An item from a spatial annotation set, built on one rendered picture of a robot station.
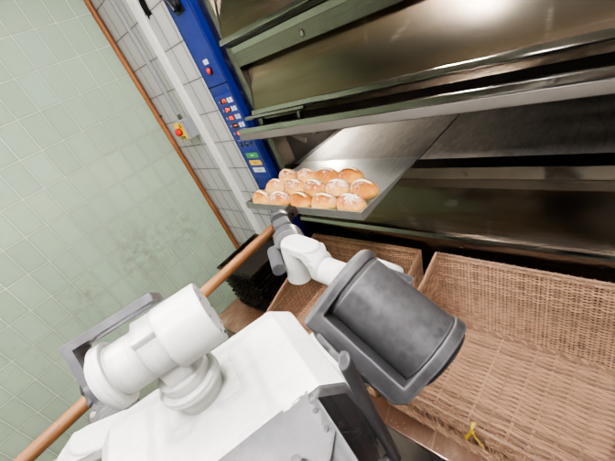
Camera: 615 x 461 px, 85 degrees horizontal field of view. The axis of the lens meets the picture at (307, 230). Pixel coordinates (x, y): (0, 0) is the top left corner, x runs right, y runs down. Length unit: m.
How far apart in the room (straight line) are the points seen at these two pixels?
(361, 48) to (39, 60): 1.55
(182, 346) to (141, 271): 1.90
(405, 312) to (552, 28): 0.67
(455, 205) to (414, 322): 0.81
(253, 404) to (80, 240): 1.83
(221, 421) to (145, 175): 1.89
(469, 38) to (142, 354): 0.87
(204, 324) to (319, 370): 0.12
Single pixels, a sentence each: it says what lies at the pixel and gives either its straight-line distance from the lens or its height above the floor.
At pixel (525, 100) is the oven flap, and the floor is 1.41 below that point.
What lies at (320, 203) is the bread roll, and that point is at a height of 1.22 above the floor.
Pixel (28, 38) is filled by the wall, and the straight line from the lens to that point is 2.16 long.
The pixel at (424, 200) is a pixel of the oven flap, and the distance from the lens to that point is 1.21.
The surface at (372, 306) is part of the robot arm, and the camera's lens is 0.39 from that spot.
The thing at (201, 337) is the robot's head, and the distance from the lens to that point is 0.33.
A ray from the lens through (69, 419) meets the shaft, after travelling 0.95.
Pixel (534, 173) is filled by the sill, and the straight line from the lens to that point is 1.04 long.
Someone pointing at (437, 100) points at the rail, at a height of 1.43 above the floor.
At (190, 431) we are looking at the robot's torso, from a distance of 0.40.
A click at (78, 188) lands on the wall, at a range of 2.09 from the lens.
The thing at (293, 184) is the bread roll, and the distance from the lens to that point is 1.23.
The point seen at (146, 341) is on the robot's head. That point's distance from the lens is 0.34.
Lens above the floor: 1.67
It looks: 30 degrees down
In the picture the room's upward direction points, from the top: 25 degrees counter-clockwise
